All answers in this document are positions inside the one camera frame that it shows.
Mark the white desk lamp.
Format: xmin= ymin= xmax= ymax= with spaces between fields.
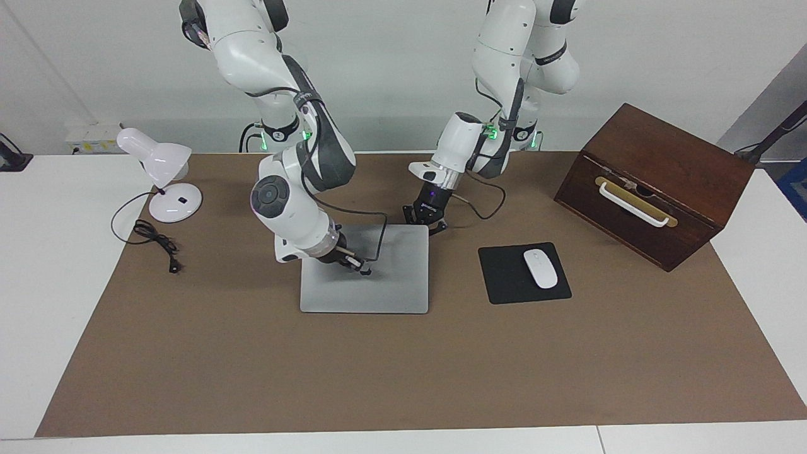
xmin=116 ymin=127 xmax=204 ymax=224

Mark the dark wooden box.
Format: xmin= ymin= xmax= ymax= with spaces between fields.
xmin=554 ymin=103 xmax=756 ymax=272

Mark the black table clamp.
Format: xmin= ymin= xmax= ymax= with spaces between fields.
xmin=0 ymin=132 xmax=34 ymax=173

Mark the black stand pole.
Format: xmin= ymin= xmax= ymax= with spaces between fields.
xmin=734 ymin=99 xmax=807 ymax=166

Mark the blue crate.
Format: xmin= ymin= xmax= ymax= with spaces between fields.
xmin=775 ymin=158 xmax=807 ymax=223

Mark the white computer mouse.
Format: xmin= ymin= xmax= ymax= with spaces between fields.
xmin=523 ymin=249 xmax=559 ymax=289

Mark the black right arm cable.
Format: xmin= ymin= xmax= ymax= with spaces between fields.
xmin=301 ymin=93 xmax=389 ymax=263

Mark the brown table mat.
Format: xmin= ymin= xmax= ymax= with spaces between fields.
xmin=35 ymin=151 xmax=807 ymax=438

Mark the black lamp power cable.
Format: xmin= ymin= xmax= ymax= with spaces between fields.
xmin=111 ymin=191 xmax=184 ymax=275

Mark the grey aluminium laptop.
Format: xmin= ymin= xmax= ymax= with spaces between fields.
xmin=299 ymin=224 xmax=431 ymax=315

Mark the gold handle plate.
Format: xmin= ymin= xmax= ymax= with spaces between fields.
xmin=595 ymin=176 xmax=679 ymax=229

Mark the black mouse pad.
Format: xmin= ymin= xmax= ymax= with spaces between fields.
xmin=477 ymin=242 xmax=572 ymax=305

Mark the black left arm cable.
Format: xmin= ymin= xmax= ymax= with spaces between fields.
xmin=462 ymin=76 xmax=527 ymax=221

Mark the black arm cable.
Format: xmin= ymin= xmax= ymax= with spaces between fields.
xmin=462 ymin=76 xmax=527 ymax=221
xmin=301 ymin=93 xmax=389 ymax=263

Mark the white box handle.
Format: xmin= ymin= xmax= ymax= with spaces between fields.
xmin=598 ymin=182 xmax=670 ymax=228

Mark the white wall power strip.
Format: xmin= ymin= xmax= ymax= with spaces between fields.
xmin=65 ymin=121 xmax=122 ymax=156

